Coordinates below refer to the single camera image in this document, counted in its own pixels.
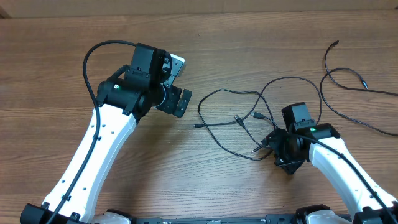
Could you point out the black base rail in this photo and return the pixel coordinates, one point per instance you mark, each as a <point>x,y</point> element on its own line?
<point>312,214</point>

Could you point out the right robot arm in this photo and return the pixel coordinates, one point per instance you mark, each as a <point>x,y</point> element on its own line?
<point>303,139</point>

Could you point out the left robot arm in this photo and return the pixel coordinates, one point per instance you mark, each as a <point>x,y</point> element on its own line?
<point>119,103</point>

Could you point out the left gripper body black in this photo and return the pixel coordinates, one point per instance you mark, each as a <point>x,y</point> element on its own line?
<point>170,102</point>

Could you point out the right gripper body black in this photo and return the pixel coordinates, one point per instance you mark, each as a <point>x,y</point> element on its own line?
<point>282,144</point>

